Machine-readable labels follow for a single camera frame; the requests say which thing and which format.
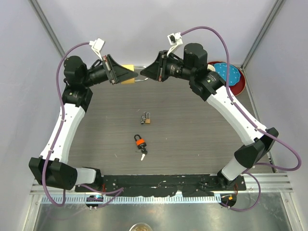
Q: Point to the large brass padlock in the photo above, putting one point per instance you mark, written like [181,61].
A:
[132,68]

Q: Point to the small brass padlock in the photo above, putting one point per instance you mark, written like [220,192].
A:
[147,118]

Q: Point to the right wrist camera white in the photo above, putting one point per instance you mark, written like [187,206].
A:
[175,40]

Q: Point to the white slotted cable duct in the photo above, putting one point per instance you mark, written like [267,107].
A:
[177,199]

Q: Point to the dark green cup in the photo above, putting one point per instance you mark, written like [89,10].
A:
[211,67]

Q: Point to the small padlock key bunch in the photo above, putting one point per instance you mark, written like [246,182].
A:
[143,118]

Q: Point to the blue dotted plate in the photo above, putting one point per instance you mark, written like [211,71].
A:
[234,73]

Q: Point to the red round tray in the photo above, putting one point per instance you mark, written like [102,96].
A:
[239,87]

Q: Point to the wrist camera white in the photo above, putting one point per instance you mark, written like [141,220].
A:
[97,46]
[175,40]

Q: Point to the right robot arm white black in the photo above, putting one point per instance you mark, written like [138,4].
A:
[211,87]

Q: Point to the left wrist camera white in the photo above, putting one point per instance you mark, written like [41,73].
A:
[97,46]

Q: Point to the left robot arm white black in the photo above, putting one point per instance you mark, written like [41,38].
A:
[51,166]

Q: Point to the orange black padlock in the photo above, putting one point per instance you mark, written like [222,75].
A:
[140,142]

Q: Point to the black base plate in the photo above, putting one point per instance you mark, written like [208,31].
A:
[191,185]

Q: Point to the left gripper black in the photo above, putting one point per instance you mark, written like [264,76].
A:
[117,72]

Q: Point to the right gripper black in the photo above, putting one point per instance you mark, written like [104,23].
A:
[158,70]

